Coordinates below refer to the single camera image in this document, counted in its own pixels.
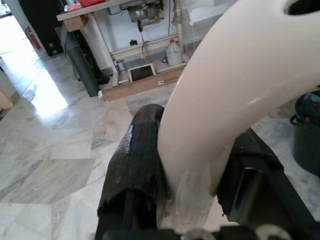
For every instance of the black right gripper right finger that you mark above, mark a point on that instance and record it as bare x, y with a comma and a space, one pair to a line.
255, 190

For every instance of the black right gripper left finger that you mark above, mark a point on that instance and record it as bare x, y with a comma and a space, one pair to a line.
135, 162

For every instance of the black vacuum cleaner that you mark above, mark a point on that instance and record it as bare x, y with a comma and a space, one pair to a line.
307, 140

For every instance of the long wooden board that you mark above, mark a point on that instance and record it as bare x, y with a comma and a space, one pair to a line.
140, 87

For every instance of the white-framed black foot pedal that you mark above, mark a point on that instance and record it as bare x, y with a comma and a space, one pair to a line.
141, 73

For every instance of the dark green rolled tube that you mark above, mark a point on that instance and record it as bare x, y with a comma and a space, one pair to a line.
85, 67

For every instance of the white plastic jug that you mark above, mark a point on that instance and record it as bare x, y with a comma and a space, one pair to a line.
174, 53

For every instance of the sewing machine table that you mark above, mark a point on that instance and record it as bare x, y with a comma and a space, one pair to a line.
75, 18

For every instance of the red fire extinguisher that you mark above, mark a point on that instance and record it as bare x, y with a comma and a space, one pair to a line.
35, 38

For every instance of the black cabinet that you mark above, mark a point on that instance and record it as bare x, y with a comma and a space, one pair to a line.
42, 25

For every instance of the red cloth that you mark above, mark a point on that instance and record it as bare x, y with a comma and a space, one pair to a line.
87, 3

